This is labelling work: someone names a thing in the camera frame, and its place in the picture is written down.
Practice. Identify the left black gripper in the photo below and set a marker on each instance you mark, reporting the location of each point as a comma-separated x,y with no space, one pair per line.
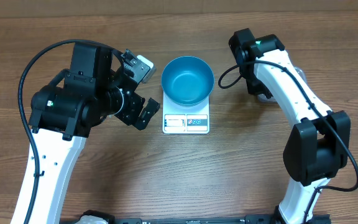
136,104

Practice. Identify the teal metal bowl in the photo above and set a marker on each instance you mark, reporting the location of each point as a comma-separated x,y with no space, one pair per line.
187,80

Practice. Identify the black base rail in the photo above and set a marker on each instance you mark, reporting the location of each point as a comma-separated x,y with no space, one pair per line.
194,221

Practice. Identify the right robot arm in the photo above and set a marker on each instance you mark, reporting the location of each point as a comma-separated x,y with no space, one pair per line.
317,147

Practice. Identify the clear plastic food container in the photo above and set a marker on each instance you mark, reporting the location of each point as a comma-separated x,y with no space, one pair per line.
262,98

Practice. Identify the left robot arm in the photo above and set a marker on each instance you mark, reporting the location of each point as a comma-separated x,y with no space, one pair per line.
99,83

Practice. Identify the white digital kitchen scale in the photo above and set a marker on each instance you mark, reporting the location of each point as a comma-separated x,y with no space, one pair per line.
178,119

